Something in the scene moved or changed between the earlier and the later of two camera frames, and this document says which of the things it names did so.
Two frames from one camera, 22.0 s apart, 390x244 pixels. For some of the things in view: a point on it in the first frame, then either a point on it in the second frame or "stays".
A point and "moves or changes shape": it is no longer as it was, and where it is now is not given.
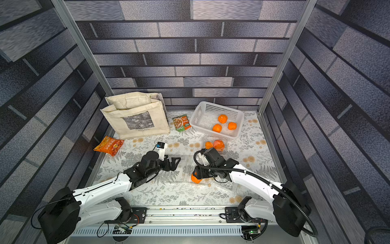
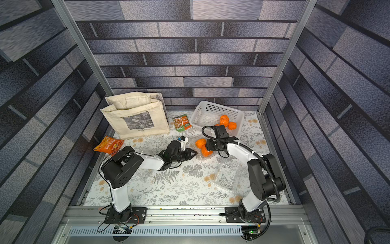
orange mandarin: (222, 118) stays
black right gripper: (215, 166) -> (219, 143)
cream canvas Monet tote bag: (135, 114) stays
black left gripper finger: (166, 165) -> (191, 157)
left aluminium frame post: (61, 7) stays
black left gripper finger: (173, 161) -> (188, 151)
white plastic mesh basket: (218, 120) stays
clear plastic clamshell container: (204, 139) moves or changes shape
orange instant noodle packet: (109, 145) stays
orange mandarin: (194, 179) -> (224, 121)
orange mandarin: (232, 126) stays
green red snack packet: (181, 123) stays
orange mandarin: (208, 145) moves or changes shape
